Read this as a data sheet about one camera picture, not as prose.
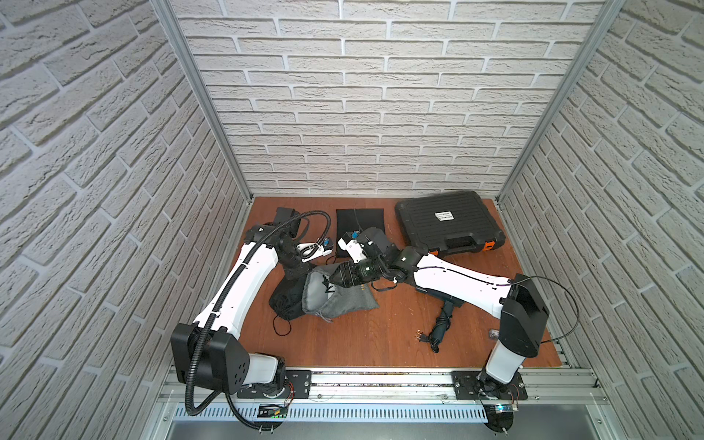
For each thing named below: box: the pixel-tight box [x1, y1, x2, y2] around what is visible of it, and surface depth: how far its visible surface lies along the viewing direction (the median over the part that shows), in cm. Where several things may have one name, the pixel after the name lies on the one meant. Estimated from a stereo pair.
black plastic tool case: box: [395, 190, 506, 256], surface depth 105 cm
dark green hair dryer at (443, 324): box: [416, 300, 454, 354], surface depth 83 cm
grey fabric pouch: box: [302, 264, 380, 322], surface depth 84 cm
